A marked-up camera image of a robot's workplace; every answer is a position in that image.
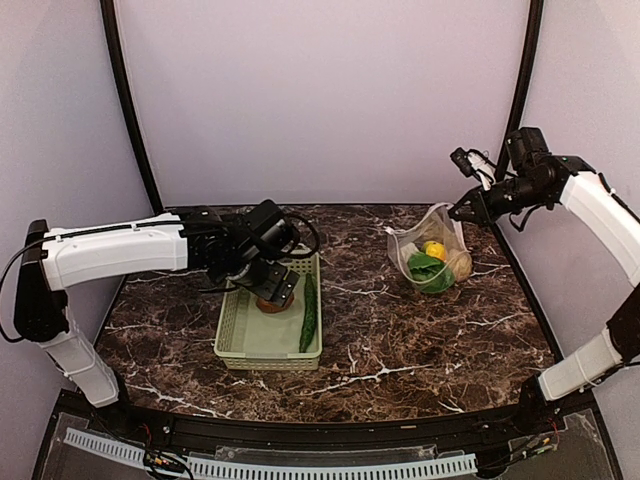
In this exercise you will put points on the green white bok choy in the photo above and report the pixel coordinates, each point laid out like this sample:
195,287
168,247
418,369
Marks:
429,274

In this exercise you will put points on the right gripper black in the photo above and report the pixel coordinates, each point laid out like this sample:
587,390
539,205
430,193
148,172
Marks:
483,209

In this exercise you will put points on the brown potato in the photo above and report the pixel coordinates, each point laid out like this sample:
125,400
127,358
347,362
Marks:
272,308

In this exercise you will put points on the white slotted cable duct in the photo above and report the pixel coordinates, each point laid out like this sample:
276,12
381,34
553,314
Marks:
247,463

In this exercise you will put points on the black curved front rail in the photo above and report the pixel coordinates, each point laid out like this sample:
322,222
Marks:
477,430

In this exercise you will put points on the left clear acrylic plate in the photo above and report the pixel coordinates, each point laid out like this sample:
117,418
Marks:
72,450

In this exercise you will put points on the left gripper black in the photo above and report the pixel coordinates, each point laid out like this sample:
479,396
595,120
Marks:
269,288

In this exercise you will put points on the clear zip top bag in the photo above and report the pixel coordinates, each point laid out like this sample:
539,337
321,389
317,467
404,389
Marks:
435,225

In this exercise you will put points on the beige plastic basket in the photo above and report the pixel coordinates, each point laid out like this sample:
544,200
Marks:
250,339

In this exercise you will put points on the right black frame post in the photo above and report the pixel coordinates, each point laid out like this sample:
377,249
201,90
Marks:
525,71

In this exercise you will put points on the dark green cucumber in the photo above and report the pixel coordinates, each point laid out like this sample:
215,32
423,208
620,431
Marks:
310,313

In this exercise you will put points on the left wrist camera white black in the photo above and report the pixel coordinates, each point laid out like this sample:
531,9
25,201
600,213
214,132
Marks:
272,232

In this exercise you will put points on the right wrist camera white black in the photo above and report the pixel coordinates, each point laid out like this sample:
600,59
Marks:
474,163

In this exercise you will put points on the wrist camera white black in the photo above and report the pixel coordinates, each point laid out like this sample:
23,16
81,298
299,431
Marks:
272,232
474,163

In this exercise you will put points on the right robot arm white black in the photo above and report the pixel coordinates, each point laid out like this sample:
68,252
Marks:
542,179

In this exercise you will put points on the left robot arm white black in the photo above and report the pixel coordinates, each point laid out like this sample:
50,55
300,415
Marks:
236,251

